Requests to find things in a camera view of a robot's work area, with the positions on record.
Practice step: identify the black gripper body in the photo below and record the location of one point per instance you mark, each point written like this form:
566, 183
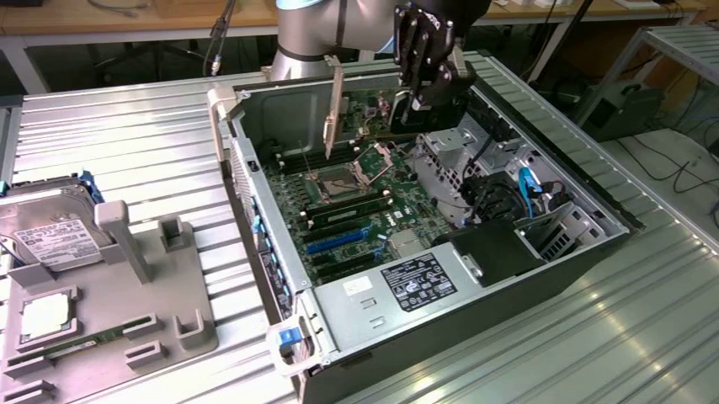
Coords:
455, 12

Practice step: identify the green graphics card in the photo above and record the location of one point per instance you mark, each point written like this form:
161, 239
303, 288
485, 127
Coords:
359, 113

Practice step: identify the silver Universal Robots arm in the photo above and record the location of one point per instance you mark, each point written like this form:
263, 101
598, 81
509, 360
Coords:
309, 33

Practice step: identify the metal socket cover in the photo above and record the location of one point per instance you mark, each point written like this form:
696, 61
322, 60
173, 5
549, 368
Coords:
379, 147

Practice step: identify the silver drive cage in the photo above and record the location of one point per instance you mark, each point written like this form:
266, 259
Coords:
443, 177

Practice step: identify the green motherboard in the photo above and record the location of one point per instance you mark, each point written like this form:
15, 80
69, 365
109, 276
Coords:
399, 202

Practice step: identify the black box device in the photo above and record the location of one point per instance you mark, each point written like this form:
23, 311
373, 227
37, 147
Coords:
629, 109

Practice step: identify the black RAM slot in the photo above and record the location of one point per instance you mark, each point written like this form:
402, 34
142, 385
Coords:
309, 166
303, 153

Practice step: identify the thin locking lever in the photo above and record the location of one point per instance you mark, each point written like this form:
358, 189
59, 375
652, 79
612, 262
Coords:
309, 160

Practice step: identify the CPU socket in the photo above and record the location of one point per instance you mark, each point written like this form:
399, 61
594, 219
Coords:
337, 185

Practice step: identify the installed green RAM stick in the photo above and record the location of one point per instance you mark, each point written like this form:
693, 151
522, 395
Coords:
349, 214

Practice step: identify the silver chipset heatsink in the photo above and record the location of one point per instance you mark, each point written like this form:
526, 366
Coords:
407, 245

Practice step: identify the metal slat shelf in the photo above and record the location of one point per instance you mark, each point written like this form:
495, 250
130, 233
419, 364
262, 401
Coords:
685, 46

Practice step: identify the black plastic shroud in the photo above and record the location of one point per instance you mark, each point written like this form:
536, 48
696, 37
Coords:
494, 252

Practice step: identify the silver disk bay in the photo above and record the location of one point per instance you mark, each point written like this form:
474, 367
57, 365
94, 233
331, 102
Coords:
562, 240

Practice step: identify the black expansion slot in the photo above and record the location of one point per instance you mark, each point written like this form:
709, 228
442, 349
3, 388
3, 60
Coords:
331, 236
346, 260

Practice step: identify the black chair base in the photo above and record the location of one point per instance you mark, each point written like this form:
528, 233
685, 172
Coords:
169, 54

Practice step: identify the blue expansion slot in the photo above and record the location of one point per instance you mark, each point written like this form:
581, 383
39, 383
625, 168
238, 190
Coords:
337, 245

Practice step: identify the open black PC case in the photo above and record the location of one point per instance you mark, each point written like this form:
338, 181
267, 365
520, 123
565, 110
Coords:
562, 294

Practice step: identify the wooden desk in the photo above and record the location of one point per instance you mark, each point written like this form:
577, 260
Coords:
113, 25

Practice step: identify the silver power supply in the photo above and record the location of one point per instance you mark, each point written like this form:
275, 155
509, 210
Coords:
359, 320

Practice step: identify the blue disk carrier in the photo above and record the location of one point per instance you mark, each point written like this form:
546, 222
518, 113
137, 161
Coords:
90, 185

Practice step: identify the blue case latch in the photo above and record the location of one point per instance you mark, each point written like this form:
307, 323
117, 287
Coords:
287, 338

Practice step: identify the grey parts rack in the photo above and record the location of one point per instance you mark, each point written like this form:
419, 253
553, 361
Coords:
141, 303

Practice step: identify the silver hard disk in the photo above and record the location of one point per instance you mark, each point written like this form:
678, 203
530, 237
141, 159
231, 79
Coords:
51, 248

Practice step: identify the loose green RAM stick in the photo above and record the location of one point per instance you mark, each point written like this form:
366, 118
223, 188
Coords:
85, 343

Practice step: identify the silver CPU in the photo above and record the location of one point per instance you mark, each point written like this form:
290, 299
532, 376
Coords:
47, 315

